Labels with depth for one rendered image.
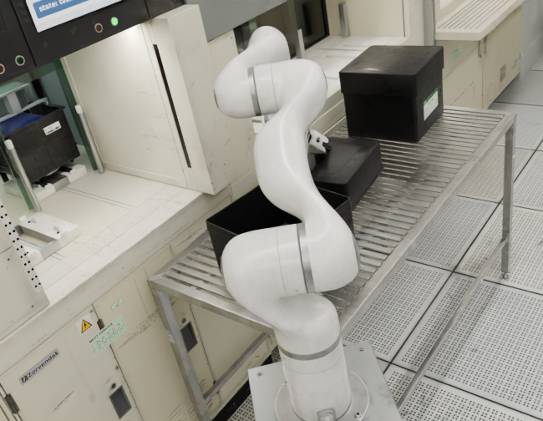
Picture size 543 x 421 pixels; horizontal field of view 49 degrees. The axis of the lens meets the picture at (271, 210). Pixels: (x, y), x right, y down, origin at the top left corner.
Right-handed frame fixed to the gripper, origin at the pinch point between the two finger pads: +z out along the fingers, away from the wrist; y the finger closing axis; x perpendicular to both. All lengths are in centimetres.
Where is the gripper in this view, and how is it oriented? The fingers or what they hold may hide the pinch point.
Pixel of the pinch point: (320, 151)
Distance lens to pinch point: 188.6
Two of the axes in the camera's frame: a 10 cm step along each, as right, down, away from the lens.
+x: -2.2, 9.7, -1.3
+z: 4.7, 2.2, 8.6
